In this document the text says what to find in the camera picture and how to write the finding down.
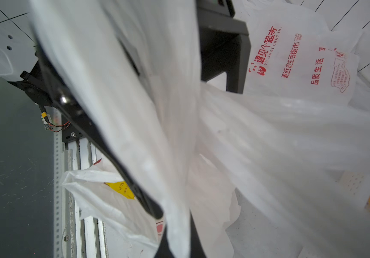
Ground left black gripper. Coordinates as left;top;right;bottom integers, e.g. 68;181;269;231
117;0;252;95

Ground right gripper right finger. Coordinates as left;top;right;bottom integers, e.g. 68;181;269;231
154;212;206;258

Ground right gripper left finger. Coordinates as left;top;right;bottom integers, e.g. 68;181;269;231
35;46;163;219

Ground translucent white plastic bag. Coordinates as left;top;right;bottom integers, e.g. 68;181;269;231
31;1;370;258

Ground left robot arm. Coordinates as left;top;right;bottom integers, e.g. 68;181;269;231
0;1;251;107

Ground white bag with red print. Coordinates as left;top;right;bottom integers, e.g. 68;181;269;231
236;1;363;105

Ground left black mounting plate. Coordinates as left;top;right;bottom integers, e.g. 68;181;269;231
60;121;84;144

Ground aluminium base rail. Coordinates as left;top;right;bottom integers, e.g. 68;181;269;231
53;107;108;258

